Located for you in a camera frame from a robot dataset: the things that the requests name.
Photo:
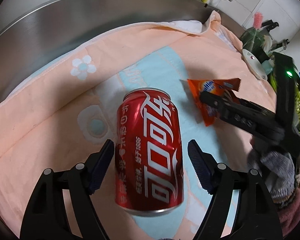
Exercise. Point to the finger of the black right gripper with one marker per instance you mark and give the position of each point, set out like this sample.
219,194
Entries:
253,109
220,106

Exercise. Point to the orange snack wrapper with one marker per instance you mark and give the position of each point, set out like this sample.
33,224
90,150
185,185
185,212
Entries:
223,88

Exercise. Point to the red Coca-Cola can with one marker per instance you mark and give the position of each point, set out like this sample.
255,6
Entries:
148,154

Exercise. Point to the gloved right hand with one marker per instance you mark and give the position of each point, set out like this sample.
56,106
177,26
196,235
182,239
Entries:
276,169

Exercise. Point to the white ceramic saucer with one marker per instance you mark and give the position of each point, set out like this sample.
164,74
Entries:
254,65

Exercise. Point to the teal soap bottle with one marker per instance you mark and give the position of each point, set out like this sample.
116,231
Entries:
268,66

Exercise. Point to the green utensil holder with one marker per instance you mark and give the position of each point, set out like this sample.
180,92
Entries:
253,41

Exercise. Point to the pink bottle brush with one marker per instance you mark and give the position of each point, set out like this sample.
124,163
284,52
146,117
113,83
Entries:
258,19

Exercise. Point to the peach floral towel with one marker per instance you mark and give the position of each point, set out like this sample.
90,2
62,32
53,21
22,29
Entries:
65,111

